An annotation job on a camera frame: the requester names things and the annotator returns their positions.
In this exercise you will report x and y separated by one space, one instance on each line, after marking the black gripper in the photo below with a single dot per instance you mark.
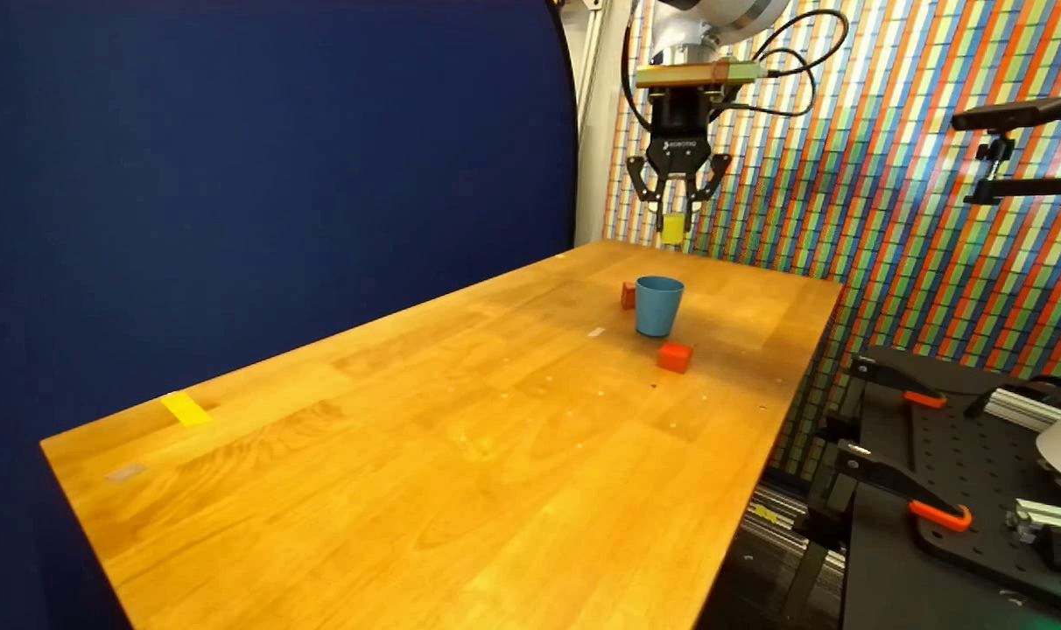
680 133

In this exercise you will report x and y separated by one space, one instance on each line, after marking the yellow block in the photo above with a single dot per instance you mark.
673 229

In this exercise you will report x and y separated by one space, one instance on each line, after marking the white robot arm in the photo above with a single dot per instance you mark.
726 14

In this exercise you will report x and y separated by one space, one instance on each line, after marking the orange block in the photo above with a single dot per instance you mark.
673 355
627 294

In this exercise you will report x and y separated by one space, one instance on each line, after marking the blue cup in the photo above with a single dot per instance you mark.
661 306

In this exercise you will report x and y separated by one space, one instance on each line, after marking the white pillar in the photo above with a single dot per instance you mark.
592 129

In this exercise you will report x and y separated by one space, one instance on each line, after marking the small white tape scrap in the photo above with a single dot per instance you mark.
596 334

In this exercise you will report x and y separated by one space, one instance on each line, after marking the colourful striped panel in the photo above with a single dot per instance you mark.
900 234

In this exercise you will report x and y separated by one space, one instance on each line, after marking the orange black bar clamp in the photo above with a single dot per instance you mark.
900 390
900 482

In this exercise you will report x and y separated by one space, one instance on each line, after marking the aluminium extrusion bar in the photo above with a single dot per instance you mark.
1024 407
1054 516

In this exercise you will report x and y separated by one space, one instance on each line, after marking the dark blue backdrop screen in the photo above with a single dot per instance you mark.
262 176

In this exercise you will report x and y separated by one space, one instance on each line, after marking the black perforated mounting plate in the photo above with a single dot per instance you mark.
985 491

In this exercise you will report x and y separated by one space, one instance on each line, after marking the black robot stand platform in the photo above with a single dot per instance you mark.
900 582

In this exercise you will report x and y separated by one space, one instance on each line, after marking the yellow tape strip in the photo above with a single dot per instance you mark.
186 411

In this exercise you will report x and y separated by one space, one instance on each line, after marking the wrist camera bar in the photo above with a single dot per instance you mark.
698 76

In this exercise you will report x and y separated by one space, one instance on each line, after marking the black camera on stand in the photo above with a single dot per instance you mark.
1006 113

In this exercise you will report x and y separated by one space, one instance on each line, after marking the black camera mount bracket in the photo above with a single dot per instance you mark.
1024 186

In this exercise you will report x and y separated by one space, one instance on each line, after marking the aluminium frame rail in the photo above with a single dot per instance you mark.
786 531

